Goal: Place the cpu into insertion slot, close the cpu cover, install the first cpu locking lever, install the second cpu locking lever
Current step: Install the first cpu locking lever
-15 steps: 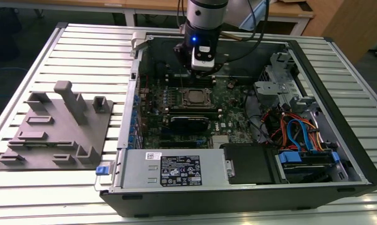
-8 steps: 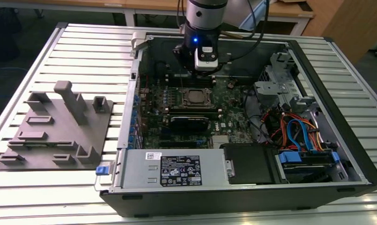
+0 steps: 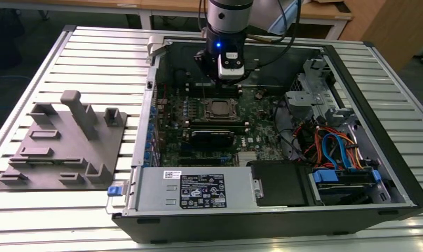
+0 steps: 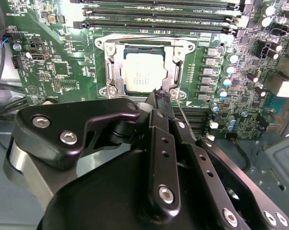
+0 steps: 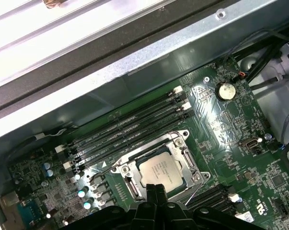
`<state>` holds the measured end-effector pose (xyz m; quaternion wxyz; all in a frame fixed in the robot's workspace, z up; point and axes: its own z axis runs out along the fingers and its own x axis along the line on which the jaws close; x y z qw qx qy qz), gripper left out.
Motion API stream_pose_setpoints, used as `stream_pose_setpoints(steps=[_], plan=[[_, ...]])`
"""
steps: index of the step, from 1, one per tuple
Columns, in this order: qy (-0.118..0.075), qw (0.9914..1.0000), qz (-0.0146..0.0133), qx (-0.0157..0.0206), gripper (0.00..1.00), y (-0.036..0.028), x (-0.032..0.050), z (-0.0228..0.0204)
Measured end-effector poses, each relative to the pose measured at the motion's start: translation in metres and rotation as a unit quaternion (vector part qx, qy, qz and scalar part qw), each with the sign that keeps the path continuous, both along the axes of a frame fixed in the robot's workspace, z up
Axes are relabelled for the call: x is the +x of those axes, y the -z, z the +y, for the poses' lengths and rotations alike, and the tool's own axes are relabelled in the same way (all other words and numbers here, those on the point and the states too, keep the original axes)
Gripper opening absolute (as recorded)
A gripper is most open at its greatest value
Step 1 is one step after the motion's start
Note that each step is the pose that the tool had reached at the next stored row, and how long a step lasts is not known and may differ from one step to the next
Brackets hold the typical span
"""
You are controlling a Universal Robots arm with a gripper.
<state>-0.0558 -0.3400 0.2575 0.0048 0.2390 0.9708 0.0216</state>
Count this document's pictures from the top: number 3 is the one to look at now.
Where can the grey power supply unit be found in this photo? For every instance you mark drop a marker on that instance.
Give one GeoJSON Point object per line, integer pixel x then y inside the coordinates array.
{"type": "Point", "coordinates": [151, 183]}

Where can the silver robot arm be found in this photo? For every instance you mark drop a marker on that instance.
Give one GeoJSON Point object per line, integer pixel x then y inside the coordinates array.
{"type": "Point", "coordinates": [228, 15]}

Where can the grey parts rack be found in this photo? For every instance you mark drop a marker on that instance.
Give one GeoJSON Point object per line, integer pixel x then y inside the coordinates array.
{"type": "Point", "coordinates": [74, 157]}

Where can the wooden cabinet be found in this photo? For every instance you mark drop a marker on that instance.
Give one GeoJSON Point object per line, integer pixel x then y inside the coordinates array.
{"type": "Point", "coordinates": [396, 26]}

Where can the metal drive cage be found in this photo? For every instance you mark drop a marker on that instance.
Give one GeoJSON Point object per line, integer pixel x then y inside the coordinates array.
{"type": "Point", "coordinates": [302, 101]}

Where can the black clip RAM slot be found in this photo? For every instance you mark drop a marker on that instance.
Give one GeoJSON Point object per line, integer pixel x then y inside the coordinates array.
{"type": "Point", "coordinates": [196, 89]}
{"type": "Point", "coordinates": [196, 93]}

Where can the grey plastic case latch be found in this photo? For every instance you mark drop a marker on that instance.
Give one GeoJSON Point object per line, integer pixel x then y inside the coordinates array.
{"type": "Point", "coordinates": [154, 43]}

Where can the black plastic bay cover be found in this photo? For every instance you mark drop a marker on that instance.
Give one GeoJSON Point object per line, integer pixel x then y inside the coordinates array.
{"type": "Point", "coordinates": [280, 183]}

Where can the silver chipset heatsink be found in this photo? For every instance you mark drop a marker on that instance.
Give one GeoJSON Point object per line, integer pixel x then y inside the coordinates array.
{"type": "Point", "coordinates": [247, 158]}

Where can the metal locking lever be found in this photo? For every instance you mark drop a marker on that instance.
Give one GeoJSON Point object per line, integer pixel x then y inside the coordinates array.
{"type": "Point", "coordinates": [204, 90]}

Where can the black graphics card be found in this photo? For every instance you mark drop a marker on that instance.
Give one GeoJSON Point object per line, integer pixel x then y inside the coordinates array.
{"type": "Point", "coordinates": [211, 140]}

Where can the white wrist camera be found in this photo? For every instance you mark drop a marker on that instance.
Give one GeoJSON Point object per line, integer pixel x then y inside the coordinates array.
{"type": "Point", "coordinates": [231, 71]}

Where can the CPU socket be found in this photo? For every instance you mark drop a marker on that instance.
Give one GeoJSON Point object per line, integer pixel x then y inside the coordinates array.
{"type": "Point", "coordinates": [222, 118]}

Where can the wooden desk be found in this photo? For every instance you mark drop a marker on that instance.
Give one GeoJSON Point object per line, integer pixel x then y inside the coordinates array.
{"type": "Point", "coordinates": [92, 2]}
{"type": "Point", "coordinates": [323, 11]}

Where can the black expansion slot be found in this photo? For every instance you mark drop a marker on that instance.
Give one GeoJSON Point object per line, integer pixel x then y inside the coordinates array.
{"type": "Point", "coordinates": [196, 162]}

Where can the black PC case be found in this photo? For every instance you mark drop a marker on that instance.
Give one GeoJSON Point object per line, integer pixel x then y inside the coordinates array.
{"type": "Point", "coordinates": [232, 228]}

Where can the blue plastic latch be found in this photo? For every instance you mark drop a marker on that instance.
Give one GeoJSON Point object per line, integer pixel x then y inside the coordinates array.
{"type": "Point", "coordinates": [114, 191]}

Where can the green motherboard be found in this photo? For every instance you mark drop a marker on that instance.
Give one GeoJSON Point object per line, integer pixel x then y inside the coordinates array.
{"type": "Point", "coordinates": [263, 134]}

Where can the silver CPU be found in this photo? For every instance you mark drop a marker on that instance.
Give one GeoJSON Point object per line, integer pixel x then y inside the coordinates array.
{"type": "Point", "coordinates": [220, 107]}

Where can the hard disk in blue carrier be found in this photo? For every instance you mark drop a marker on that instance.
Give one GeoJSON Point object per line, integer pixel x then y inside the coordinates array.
{"type": "Point", "coordinates": [347, 190]}

